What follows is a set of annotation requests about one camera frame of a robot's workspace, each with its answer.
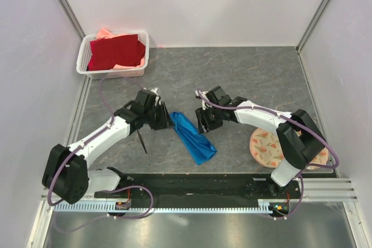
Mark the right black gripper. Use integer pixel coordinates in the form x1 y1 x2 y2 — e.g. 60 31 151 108
194 104 223 135

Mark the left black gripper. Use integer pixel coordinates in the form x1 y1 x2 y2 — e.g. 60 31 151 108
144 102 176 131

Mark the blue cloth napkin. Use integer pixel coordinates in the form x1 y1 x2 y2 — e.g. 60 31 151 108
170 112 217 165

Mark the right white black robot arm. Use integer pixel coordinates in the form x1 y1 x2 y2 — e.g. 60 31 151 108
195 97 331 198

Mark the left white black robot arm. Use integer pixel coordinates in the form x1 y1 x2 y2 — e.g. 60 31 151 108
42 101 174 206

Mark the floral round pot holder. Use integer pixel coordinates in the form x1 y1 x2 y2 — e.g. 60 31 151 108
249 127 331 170

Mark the red cloth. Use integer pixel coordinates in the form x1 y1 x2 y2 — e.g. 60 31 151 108
87 34 145 71

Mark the pink cloth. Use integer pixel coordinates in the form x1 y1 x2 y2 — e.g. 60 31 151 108
96 28 128 39

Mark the white plastic basket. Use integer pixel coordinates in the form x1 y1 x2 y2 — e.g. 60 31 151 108
76 28 149 79

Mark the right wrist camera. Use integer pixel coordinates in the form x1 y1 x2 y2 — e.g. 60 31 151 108
195 86 232 106

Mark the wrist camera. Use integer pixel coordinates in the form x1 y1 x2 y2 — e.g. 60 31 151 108
135 87 160 112
195 86 232 106

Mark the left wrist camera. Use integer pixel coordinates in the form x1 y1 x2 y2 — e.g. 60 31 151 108
135 87 160 112

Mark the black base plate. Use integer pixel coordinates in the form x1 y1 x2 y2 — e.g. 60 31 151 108
94 172 300 201

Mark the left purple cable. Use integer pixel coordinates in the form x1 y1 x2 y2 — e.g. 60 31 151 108
46 76 155 233

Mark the purple cable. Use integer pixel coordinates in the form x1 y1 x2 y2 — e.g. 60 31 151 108
194 88 340 220
46 76 155 233

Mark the grey slotted cable duct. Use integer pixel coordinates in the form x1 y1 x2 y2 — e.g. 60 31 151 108
54 200 287 214

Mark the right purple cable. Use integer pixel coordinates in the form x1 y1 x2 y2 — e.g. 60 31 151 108
194 88 340 220

